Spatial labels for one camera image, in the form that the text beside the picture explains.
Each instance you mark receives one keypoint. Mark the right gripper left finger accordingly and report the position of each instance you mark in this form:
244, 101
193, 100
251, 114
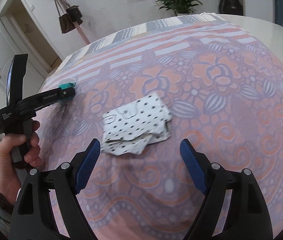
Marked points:
47, 206

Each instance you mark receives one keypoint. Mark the green potted plant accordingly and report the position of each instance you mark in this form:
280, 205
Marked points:
180, 6

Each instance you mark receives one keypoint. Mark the grey white striped rug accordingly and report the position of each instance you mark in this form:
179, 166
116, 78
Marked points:
136, 30

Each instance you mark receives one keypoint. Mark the black acoustic guitar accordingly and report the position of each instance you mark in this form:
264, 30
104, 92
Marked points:
231, 7

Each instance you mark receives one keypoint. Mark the white door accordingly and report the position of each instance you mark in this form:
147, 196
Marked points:
35, 73

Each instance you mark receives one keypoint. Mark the teal wrapper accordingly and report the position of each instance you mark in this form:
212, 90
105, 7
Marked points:
68, 89

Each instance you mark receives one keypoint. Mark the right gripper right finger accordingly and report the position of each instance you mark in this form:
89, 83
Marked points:
233, 207

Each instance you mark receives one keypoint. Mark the pink coat stand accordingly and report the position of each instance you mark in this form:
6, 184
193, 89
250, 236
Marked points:
64, 4

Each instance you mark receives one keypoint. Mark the white dotted paper bag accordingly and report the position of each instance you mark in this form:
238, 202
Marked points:
133, 126

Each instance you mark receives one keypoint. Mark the person's left hand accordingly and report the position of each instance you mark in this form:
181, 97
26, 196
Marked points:
9, 182

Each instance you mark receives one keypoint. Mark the black hanging bag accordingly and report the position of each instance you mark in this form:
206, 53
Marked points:
74, 14

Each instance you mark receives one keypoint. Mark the brown hanging handbag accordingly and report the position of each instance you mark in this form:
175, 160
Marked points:
65, 22

